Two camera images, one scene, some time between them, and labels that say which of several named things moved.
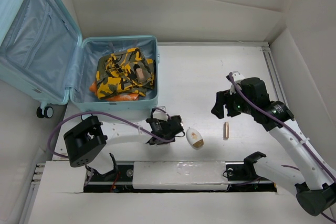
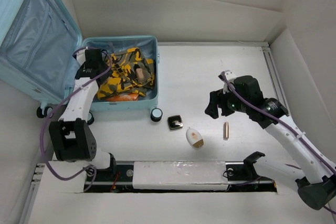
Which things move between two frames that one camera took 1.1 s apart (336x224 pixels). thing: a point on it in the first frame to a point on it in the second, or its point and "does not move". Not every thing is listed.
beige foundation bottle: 139,73 does not move
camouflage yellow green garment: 125,72 does not move
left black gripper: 160,121 to 104,67
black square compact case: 176,124 does not move
